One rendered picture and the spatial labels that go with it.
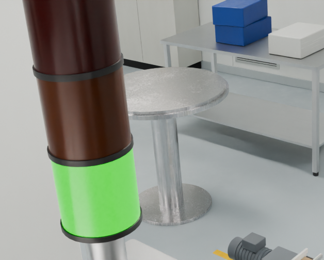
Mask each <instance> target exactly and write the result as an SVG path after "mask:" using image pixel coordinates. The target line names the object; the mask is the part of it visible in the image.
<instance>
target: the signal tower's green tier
mask: <svg viewBox="0 0 324 260"><path fill-rule="evenodd" d="M51 164H52V170H53V176H54V182H55V187H56V193H57V199H58V204H59V210H60V216H61V222H62V226H63V227H64V229H65V230H66V231H68V232H69V233H71V234H73V235H76V236H81V237H103V236H108V235H112V234H116V233H118V232H121V231H124V230H126V229H127V228H129V227H130V226H132V225H133V224H134V223H135V222H136V221H137V220H138V218H139V216H140V204H139V196H138V188H137V179H136V171H135V162H134V154H133V148H132V149H131V150H130V151H129V152H128V153H127V154H126V155H124V156H122V157H121V158H119V159H116V160H114V161H111V162H108V163H106V164H102V165H97V166H90V167H67V166H62V165H59V164H56V163H54V162H52V161H51Z"/></svg>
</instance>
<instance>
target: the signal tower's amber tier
mask: <svg viewBox="0 0 324 260"><path fill-rule="evenodd" d="M36 80H37V86H38V92H39V98H40V103H41V109H42V115H43V121H44V126H45V132H46V137H47V143H48V149H49V152H50V153H51V154H52V155H53V156H55V157H58V158H61V159H65V160H91V159H97V158H102V157H106V156H109V155H112V154H114V153H116V152H119V151H120V150H122V149H124V148H125V147H126V146H128V145H129V143H130V141H131V139H132V138H131V129H130V124H129V115H128V107H127V99H126V90H125V82H124V74H123V66H122V67H121V68H119V69H117V70H116V71H114V72H112V73H109V74H107V75H104V76H101V77H97V78H93V79H87V80H80V81H75V82H48V81H45V80H40V79H38V78H36Z"/></svg>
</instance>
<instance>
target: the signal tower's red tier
mask: <svg viewBox="0 0 324 260"><path fill-rule="evenodd" d="M22 2H23V8H24V13H25V20H26V25H27V31H28V36H29V42H30V48H31V54H32V58H33V63H34V68H35V70H36V71H38V72H40V73H44V74H51V75H70V74H80V73H87V72H91V71H96V70H99V69H103V68H106V67H108V66H111V65H113V64H114V63H116V62H118V61H119V60H120V59H121V49H120V40H119V32H118V23H117V15H116V7H115V0H22Z"/></svg>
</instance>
